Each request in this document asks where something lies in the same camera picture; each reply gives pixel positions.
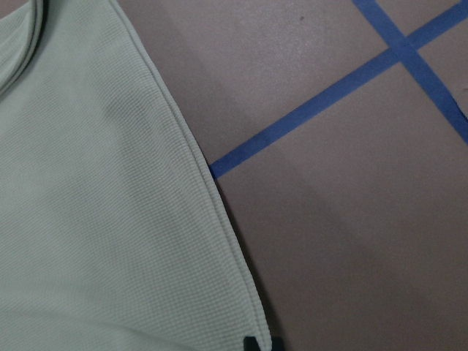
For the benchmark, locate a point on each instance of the olive green t-shirt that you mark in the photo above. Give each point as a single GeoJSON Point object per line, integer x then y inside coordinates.
{"type": "Point", "coordinates": [113, 233]}

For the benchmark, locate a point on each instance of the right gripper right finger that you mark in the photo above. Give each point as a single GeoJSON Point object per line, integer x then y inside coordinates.
{"type": "Point", "coordinates": [277, 344]}

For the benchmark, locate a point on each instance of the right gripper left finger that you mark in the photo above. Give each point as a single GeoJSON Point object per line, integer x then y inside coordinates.
{"type": "Point", "coordinates": [251, 344]}

